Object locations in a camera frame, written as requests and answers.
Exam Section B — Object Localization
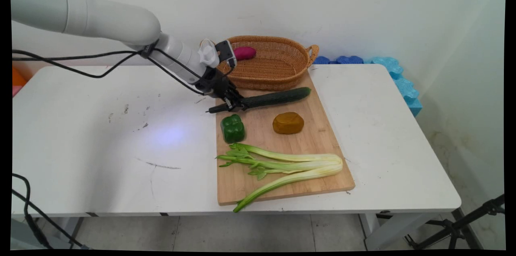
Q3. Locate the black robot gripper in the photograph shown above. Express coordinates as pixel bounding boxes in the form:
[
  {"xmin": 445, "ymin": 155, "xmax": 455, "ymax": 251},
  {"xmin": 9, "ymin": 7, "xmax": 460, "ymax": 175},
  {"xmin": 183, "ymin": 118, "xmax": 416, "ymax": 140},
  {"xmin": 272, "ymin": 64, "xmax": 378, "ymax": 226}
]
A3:
[{"xmin": 196, "ymin": 67, "xmax": 247, "ymax": 112}]

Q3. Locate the dark green cucumber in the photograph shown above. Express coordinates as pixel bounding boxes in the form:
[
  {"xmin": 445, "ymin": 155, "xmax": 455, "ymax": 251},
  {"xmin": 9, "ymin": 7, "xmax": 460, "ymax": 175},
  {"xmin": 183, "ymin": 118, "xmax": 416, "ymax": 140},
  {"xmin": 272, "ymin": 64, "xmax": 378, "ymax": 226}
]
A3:
[{"xmin": 206, "ymin": 87, "xmax": 312, "ymax": 114}]

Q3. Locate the green bell pepper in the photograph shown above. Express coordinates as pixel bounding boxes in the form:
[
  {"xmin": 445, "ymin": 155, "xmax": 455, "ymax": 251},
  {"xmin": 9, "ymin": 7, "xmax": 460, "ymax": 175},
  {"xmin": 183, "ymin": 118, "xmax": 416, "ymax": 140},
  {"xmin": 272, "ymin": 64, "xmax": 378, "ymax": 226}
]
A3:
[{"xmin": 220, "ymin": 114, "xmax": 246, "ymax": 144}]

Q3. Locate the purple sweet potato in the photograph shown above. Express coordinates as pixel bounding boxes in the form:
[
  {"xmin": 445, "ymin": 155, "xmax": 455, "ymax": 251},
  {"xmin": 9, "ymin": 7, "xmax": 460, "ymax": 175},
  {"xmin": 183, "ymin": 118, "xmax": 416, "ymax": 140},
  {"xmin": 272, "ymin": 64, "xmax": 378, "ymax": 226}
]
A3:
[{"xmin": 234, "ymin": 46, "xmax": 257, "ymax": 61}]

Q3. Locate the woven wicker basket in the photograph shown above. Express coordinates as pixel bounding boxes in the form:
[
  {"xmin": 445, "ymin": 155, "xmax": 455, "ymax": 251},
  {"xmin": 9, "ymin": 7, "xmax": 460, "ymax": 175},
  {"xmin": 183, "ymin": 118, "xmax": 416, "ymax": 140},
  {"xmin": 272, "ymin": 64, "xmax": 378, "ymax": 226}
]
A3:
[{"xmin": 200, "ymin": 36, "xmax": 320, "ymax": 91}]

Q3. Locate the brown potato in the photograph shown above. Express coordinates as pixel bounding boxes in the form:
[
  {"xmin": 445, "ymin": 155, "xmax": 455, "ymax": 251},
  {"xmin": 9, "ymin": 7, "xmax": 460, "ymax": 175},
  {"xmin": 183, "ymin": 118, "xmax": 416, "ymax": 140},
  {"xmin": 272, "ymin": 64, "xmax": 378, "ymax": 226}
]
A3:
[{"xmin": 273, "ymin": 112, "xmax": 305, "ymax": 135}]

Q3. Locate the celery stalk bunch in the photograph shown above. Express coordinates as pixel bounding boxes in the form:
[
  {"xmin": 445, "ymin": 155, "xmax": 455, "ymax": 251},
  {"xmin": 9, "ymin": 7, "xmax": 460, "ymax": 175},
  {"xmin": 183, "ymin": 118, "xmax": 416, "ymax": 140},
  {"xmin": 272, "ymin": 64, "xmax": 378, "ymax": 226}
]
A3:
[{"xmin": 216, "ymin": 142, "xmax": 344, "ymax": 213}]

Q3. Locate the wooden cutting board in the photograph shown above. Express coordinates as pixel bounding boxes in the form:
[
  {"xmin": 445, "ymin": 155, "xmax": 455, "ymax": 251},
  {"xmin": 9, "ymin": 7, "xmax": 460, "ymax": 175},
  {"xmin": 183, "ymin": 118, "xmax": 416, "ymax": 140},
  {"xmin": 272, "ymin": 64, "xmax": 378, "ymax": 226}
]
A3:
[{"xmin": 215, "ymin": 70, "xmax": 356, "ymax": 206}]

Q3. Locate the light blue foam mat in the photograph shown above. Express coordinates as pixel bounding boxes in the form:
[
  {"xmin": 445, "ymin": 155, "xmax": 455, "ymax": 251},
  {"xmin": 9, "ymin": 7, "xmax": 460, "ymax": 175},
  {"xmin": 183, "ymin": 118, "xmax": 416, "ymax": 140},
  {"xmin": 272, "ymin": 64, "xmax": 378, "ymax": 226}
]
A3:
[{"xmin": 365, "ymin": 57, "xmax": 423, "ymax": 117}]

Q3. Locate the white table leg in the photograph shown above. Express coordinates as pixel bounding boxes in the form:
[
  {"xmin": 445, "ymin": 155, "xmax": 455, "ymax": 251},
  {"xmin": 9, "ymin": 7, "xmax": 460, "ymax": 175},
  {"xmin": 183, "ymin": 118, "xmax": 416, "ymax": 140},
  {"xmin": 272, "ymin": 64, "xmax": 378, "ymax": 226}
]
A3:
[
  {"xmin": 359, "ymin": 212, "xmax": 440, "ymax": 251},
  {"xmin": 56, "ymin": 216, "xmax": 84, "ymax": 245}
]

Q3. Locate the orange object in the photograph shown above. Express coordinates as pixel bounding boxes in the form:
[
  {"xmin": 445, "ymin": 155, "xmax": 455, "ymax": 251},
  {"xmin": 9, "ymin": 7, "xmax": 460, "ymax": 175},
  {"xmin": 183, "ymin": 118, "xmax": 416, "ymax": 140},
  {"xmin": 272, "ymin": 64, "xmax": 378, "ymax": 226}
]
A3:
[{"xmin": 12, "ymin": 67, "xmax": 27, "ymax": 97}]

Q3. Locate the black tripod stand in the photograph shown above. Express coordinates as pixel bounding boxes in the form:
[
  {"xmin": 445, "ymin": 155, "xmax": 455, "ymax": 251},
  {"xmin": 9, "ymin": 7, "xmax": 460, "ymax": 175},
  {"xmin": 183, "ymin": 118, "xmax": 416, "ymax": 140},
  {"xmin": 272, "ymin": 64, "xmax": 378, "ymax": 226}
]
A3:
[{"xmin": 377, "ymin": 195, "xmax": 505, "ymax": 250}]

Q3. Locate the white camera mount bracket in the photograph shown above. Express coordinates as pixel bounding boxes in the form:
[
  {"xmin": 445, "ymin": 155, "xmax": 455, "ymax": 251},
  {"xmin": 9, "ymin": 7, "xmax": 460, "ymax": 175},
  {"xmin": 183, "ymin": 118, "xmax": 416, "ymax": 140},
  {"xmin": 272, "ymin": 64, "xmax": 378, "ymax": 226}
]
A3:
[{"xmin": 198, "ymin": 39, "xmax": 221, "ymax": 69}]

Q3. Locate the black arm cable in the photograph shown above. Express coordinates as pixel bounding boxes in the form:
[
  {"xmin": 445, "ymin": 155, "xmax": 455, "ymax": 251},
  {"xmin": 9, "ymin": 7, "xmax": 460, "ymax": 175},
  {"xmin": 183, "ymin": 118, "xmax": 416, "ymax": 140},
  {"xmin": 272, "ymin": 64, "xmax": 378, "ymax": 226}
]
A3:
[
  {"xmin": 12, "ymin": 48, "xmax": 204, "ymax": 81},
  {"xmin": 12, "ymin": 48, "xmax": 207, "ymax": 96}
]

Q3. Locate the black floor cable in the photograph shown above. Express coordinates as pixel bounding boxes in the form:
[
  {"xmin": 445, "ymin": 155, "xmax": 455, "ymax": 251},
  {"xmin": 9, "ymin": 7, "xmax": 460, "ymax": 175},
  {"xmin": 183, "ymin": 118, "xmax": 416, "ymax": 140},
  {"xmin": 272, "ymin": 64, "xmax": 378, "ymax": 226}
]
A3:
[{"xmin": 11, "ymin": 173, "xmax": 90, "ymax": 250}]

